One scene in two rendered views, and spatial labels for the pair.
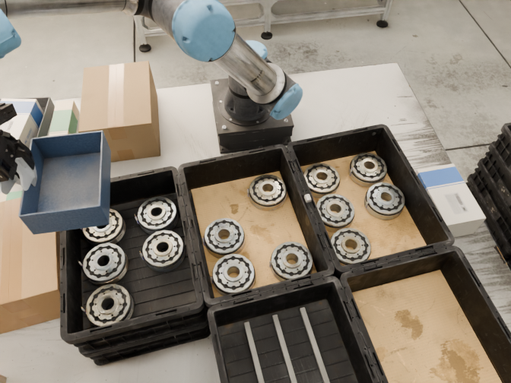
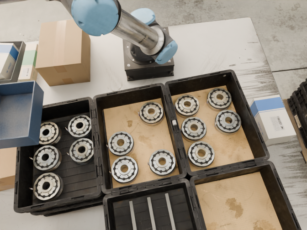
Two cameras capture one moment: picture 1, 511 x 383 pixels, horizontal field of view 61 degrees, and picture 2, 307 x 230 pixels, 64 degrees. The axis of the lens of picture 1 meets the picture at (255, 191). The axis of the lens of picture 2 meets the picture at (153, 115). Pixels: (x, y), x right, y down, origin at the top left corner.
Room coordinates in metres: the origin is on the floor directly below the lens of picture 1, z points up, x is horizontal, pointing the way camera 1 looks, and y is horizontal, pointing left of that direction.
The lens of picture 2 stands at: (0.21, -0.12, 1.79)
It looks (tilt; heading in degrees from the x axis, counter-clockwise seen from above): 64 degrees down; 9
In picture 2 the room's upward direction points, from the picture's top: 6 degrees counter-clockwise
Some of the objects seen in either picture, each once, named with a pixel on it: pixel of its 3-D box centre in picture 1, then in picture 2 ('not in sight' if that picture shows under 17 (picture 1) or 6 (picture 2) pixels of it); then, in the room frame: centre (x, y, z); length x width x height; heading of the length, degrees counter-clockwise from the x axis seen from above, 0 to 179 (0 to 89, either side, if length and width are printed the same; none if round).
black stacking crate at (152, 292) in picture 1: (131, 254); (62, 154); (0.47, 0.30, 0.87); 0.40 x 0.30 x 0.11; 15
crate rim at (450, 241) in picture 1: (363, 191); (212, 118); (0.63, -0.28, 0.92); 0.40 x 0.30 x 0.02; 15
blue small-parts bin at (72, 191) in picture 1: (69, 180); (13, 114); (0.53, 0.39, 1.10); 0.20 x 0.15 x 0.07; 10
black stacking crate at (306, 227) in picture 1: (250, 227); (137, 138); (0.55, 0.01, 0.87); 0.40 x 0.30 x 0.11; 15
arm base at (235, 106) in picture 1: (246, 93); (144, 42); (1.06, 0.03, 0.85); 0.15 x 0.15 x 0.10
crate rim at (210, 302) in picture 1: (250, 216); (136, 133); (0.55, 0.01, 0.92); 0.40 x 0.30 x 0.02; 15
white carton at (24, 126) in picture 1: (14, 129); (1, 62); (1.00, 0.81, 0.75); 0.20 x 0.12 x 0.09; 179
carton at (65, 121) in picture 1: (63, 131); (30, 64); (1.01, 0.66, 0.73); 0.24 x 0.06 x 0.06; 7
